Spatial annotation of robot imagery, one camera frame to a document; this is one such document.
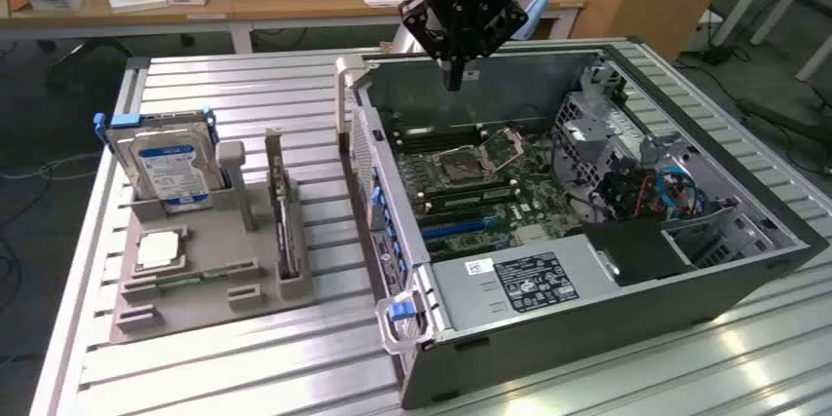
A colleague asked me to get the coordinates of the green graphics card black fan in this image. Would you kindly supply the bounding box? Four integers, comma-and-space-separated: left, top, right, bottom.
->
262, 127, 305, 285

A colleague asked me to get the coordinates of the metal socket cover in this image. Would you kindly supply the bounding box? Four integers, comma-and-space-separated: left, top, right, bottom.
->
480, 127, 529, 173

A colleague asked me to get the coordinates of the metal disk bay cage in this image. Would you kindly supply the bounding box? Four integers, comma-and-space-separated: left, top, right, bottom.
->
550, 92, 650, 183

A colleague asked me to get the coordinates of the wooden cabinet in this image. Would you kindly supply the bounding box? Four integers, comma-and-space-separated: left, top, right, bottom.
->
564, 0, 746, 61

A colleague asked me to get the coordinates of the CPU socket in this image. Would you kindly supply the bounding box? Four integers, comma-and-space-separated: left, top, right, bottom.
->
436, 145, 486, 178

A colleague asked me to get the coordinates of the white box red button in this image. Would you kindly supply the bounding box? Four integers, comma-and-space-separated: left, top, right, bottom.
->
685, 11, 726, 55

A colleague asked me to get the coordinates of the black power adapter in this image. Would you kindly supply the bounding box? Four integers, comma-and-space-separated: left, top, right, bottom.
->
701, 45, 736, 66

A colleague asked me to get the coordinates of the RAM stick with white label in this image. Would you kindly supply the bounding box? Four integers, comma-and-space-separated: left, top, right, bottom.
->
425, 185, 516, 212

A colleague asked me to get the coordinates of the green motherboard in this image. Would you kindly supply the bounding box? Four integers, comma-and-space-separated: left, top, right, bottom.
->
389, 118, 586, 261

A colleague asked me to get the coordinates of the black power connector bundle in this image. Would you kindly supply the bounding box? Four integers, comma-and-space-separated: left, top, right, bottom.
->
594, 170, 650, 222

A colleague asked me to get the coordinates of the silver chipset heatsink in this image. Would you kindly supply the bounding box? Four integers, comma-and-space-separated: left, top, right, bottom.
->
513, 225, 554, 246

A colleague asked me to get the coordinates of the black stand base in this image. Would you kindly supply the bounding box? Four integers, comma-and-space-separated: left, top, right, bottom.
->
737, 94, 832, 144

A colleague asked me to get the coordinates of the hard disk in blue caddy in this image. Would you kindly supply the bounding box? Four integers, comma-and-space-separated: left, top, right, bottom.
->
93, 106, 220, 215

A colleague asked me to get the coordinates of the black chair base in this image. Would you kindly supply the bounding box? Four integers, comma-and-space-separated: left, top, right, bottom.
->
44, 34, 196, 92

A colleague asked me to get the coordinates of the black plastic shroud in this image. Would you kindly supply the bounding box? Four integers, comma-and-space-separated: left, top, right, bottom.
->
581, 218, 690, 288

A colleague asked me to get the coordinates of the grey parts rack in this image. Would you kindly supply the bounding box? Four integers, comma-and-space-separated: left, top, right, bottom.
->
106, 140, 320, 347

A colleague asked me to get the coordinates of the grey power supply unit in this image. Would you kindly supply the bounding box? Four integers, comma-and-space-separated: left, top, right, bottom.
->
428, 233, 625, 332

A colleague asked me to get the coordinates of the silver CPU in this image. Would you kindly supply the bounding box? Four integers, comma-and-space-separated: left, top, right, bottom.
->
133, 233, 182, 271

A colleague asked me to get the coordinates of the green RAM stick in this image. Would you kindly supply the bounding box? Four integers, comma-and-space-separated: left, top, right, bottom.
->
152, 267, 238, 290

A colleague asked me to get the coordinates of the black open PC case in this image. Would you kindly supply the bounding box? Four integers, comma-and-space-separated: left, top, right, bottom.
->
334, 43, 814, 411

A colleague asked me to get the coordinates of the white table frame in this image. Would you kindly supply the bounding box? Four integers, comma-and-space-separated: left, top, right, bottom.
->
710, 0, 832, 81

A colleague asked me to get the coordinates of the red wire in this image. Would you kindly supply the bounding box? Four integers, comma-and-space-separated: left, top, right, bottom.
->
636, 170, 701, 217

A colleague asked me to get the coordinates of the blue wire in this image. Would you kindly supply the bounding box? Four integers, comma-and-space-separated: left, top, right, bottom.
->
653, 166, 708, 217

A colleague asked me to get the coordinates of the wooden desk white frame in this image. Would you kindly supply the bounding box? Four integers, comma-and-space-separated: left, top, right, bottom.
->
0, 0, 586, 55

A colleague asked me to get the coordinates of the blue floor cable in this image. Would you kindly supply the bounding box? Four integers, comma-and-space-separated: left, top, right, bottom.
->
0, 157, 60, 368

